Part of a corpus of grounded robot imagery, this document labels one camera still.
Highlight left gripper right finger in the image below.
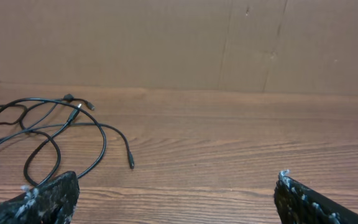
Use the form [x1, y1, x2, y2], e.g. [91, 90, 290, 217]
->
[273, 170, 358, 224]

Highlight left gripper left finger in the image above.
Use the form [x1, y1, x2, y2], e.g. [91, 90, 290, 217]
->
[0, 171, 80, 224]

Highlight black USB cable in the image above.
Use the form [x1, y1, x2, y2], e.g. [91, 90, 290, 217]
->
[0, 93, 135, 170]

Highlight black audio jack cable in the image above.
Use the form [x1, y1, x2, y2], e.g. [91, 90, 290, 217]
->
[0, 98, 96, 147]

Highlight left cardboard wall panel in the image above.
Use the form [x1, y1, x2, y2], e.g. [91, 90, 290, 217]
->
[0, 0, 358, 95]

